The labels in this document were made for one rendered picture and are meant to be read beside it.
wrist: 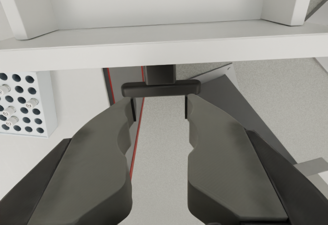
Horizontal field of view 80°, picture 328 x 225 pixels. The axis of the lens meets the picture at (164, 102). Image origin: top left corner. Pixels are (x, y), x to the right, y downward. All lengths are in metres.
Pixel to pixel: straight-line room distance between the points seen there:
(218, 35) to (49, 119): 0.32
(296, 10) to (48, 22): 0.23
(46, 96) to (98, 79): 0.09
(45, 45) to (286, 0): 0.20
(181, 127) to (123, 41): 1.19
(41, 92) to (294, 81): 1.29
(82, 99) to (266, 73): 1.09
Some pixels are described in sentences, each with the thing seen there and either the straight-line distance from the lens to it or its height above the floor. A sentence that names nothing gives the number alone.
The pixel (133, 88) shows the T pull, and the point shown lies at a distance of 0.18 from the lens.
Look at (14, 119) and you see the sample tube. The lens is 0.41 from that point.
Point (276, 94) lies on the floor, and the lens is 1.39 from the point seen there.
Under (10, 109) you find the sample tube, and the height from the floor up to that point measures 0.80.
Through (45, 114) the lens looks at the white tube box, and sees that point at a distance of 0.38.
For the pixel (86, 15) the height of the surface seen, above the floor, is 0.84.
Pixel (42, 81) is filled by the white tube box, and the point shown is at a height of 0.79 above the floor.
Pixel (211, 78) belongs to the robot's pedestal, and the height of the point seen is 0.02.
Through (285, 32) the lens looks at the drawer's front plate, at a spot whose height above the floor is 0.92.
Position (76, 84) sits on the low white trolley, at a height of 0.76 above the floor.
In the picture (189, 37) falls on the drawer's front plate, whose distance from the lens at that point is 0.16.
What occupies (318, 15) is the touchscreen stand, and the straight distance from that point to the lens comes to 1.30.
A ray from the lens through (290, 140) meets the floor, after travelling 1.66.
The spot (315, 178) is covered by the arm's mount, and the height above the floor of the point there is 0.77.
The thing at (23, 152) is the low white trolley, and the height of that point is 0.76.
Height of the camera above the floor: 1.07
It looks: 62 degrees down
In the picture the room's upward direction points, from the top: 179 degrees clockwise
